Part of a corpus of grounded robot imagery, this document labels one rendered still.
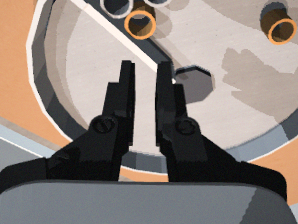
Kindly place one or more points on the orange-bronze bushing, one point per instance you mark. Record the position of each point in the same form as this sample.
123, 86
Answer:
285, 33
136, 31

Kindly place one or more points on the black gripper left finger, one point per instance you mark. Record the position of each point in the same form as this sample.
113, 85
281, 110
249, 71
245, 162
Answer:
95, 155

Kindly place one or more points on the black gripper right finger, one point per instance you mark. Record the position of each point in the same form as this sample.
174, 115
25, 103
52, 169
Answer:
190, 154

